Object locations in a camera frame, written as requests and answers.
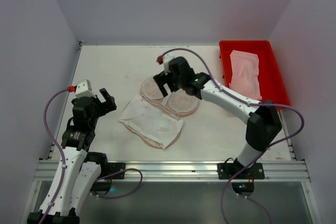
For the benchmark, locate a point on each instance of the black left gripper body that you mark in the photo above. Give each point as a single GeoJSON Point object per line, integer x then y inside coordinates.
{"type": "Point", "coordinates": [100, 104]}

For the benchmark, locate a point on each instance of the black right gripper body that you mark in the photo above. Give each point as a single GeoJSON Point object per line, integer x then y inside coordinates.
{"type": "Point", "coordinates": [163, 80]}

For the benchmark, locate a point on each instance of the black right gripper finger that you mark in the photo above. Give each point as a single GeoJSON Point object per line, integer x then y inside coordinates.
{"type": "Point", "coordinates": [161, 79]}
{"type": "Point", "coordinates": [172, 84]}

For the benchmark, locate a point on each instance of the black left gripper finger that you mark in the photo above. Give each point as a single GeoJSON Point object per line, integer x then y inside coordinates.
{"type": "Point", "coordinates": [103, 110]}
{"type": "Point", "coordinates": [109, 102]}

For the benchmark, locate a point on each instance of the floral pink laundry bag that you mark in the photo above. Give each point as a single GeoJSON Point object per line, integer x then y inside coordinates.
{"type": "Point", "coordinates": [156, 119]}

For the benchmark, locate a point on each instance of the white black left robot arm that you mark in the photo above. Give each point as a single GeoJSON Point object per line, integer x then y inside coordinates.
{"type": "Point", "coordinates": [78, 168]}

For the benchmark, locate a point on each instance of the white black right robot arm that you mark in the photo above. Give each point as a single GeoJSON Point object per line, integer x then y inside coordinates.
{"type": "Point", "coordinates": [262, 122]}

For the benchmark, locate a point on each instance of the red plastic tray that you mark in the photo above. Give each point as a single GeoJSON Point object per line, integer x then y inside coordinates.
{"type": "Point", "coordinates": [270, 80]}

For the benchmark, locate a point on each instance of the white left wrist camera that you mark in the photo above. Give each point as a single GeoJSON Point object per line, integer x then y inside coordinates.
{"type": "Point", "coordinates": [84, 89]}

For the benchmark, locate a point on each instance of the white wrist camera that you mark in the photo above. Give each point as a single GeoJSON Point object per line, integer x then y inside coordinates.
{"type": "Point", "coordinates": [166, 60]}
{"type": "Point", "coordinates": [84, 89]}

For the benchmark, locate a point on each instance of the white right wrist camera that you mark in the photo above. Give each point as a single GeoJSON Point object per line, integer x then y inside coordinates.
{"type": "Point", "coordinates": [166, 60]}

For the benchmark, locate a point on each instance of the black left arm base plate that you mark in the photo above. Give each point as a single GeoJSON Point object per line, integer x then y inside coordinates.
{"type": "Point", "coordinates": [115, 170]}

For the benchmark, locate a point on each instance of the aluminium mounting rail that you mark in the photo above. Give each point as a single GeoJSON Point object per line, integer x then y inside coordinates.
{"type": "Point", "coordinates": [274, 171]}

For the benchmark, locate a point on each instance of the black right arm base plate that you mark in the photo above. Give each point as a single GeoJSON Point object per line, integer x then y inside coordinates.
{"type": "Point", "coordinates": [228, 170]}

